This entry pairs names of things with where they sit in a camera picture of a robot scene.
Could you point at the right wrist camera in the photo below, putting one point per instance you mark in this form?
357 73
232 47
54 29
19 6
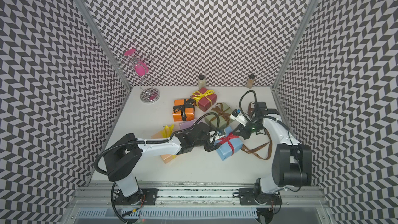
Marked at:
239 117

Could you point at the brown ribbon of purple box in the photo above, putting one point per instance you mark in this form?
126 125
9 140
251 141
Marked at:
262 149

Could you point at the yellow ribbon on peach box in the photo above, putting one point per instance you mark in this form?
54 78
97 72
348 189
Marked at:
169 128

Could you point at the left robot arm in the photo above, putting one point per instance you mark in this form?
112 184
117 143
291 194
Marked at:
118 161

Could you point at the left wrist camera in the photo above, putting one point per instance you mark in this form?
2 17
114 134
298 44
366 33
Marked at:
219 134

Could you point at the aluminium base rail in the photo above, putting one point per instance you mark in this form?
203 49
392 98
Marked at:
172 194

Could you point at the blue gift box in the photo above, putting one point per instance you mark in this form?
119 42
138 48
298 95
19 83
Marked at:
224 151

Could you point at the black printed ribbon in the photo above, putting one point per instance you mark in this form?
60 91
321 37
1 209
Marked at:
183 107

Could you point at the purple gift box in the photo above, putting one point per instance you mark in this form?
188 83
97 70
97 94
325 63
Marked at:
186 124

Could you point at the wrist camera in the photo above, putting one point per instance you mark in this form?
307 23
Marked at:
219 134
239 117

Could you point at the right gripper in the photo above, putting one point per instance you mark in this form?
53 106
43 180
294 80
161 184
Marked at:
243 132

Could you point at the maroon gift box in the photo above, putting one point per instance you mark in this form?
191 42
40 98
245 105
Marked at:
204 104

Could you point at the orange gift box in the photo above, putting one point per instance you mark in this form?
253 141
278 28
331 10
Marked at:
183 109

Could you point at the white spice shaker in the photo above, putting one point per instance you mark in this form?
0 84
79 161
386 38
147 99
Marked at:
201 81

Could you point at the brown ribbon on green box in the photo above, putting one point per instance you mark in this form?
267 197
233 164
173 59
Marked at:
224 112

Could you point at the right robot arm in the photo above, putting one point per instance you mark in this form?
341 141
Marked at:
292 161

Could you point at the brown spice shaker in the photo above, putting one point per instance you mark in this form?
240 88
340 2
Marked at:
250 81

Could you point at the yellow ribbon on maroon box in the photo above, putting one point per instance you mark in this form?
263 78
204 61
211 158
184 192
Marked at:
197 96

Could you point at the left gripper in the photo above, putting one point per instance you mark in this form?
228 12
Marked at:
210 147

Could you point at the peach gift box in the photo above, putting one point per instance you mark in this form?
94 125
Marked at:
162 135

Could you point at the green gift box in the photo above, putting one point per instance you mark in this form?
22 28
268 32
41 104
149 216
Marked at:
213 120

